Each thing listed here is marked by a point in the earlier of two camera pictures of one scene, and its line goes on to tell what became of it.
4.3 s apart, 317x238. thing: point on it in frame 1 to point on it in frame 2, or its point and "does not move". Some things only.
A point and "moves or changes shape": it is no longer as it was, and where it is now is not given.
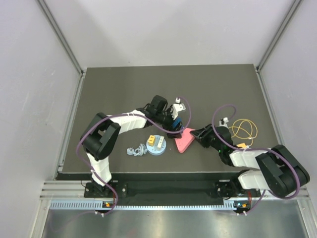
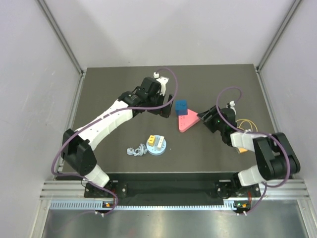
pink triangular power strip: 183,143 to 186,122
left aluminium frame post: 63,37 does not move
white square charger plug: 160,144 does not move
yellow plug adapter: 151,140 does not move
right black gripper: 202,134 to 209,123
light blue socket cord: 139,151 does not move
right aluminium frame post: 295,6 does not move
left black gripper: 169,127 to 167,110
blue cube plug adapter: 178,120 moves or changes shape
